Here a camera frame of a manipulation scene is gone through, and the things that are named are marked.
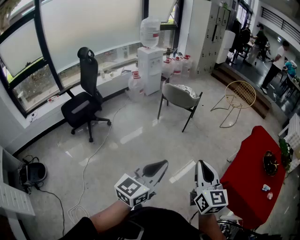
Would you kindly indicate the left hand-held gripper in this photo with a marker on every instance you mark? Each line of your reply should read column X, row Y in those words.
column 131, row 191

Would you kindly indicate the small white bottle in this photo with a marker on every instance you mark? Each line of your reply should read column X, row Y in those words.
column 103, row 75

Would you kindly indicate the white shelf unit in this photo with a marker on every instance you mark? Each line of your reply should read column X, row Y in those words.
column 14, row 199

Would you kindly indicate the black office chair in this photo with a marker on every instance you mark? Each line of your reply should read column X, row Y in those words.
column 79, row 110

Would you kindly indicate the green plant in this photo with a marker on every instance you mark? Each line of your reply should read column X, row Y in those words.
column 284, row 150

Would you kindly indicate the dark shiny bowl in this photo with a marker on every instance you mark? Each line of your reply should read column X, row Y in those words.
column 270, row 164

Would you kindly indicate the white water dispenser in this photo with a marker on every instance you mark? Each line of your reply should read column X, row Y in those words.
column 150, row 70

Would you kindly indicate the large clear water bottle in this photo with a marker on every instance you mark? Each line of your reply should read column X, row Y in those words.
column 150, row 32

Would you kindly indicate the small blue white object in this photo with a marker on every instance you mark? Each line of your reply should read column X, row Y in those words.
column 266, row 188

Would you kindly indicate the person's left forearm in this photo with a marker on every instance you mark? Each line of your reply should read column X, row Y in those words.
column 107, row 215

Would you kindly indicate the black metal railing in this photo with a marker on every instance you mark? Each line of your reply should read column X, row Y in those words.
column 282, row 19

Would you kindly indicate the floral black white cushion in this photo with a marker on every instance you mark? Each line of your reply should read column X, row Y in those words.
column 187, row 90

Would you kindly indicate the wooden step platform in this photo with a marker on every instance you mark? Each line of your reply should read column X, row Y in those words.
column 234, row 77

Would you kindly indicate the black round device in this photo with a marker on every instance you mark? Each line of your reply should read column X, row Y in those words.
column 35, row 173

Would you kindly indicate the black thermos flask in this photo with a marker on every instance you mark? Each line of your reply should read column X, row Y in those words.
column 169, row 53

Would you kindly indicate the black waste bin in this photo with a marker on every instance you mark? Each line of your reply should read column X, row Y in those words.
column 165, row 80

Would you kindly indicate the red cloth covered table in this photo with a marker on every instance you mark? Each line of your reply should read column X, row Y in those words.
column 248, row 168

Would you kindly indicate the person's right forearm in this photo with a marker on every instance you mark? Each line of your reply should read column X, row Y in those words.
column 211, row 225

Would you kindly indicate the black window frame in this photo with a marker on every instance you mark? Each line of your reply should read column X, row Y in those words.
column 46, row 44

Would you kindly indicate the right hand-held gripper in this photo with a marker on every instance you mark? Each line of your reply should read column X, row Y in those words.
column 212, row 199

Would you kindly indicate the grey lockers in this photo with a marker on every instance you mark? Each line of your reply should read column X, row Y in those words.
column 208, row 47

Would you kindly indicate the dark work table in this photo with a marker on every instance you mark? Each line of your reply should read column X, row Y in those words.
column 291, row 84

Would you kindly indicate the person's black clothing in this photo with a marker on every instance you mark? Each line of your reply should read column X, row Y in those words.
column 152, row 222

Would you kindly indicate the small pink object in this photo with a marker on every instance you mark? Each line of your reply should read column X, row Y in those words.
column 270, row 196

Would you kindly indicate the white cabinet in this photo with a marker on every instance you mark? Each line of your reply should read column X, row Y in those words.
column 226, row 44

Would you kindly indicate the red white small object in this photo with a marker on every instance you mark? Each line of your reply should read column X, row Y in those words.
column 53, row 99

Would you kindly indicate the grey chair black legs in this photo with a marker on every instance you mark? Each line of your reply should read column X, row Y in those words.
column 178, row 98

